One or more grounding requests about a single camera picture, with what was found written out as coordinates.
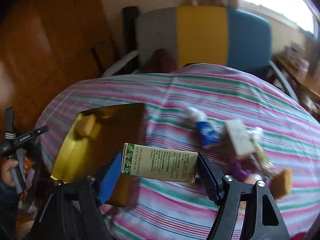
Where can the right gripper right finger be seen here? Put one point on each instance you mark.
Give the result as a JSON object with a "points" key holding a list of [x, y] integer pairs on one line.
{"points": [[211, 177]]}

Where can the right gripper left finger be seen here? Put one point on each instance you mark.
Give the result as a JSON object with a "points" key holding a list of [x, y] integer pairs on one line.
{"points": [[107, 178]]}

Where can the peach silicone cup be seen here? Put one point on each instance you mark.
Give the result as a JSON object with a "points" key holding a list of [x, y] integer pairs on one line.
{"points": [[253, 178]]}

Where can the blue Tempo tissue pack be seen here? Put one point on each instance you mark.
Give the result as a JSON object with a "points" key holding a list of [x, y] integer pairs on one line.
{"points": [[208, 134]]}

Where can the green beige small carton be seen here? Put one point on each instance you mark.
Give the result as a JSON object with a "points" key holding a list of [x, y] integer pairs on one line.
{"points": [[159, 164]]}

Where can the white cardboard box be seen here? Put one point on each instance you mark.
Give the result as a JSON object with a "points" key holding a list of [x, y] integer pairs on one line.
{"points": [[237, 139]]}

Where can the yellow sponge block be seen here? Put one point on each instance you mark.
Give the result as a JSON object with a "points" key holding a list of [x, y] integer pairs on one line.
{"points": [[281, 184], [88, 127]]}

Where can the green noodle snack packet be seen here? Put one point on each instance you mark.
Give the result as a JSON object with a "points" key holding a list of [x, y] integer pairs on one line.
{"points": [[259, 154]]}

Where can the person left hand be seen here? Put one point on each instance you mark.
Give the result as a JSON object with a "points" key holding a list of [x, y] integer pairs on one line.
{"points": [[6, 167]]}

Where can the gold metal tin tray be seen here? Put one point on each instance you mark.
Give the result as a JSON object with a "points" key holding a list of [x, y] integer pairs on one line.
{"points": [[80, 157]]}

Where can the striped bed sheet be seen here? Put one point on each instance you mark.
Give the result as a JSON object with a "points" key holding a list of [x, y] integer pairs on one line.
{"points": [[182, 109]]}

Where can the wooden wardrobe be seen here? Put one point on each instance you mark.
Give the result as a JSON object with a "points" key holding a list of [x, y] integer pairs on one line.
{"points": [[46, 46]]}

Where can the dark red cloth bag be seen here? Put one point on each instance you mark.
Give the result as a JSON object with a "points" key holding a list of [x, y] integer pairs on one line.
{"points": [[161, 62]]}

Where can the wooden side desk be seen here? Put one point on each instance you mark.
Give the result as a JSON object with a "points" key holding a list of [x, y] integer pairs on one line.
{"points": [[306, 82]]}

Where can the grey yellow blue chair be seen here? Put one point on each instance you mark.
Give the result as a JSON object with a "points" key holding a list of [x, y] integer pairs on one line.
{"points": [[207, 34]]}

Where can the white blue product box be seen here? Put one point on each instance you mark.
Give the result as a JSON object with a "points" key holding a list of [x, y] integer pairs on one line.
{"points": [[295, 53]]}

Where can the black rolled mat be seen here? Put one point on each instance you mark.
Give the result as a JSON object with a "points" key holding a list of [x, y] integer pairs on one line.
{"points": [[130, 14]]}

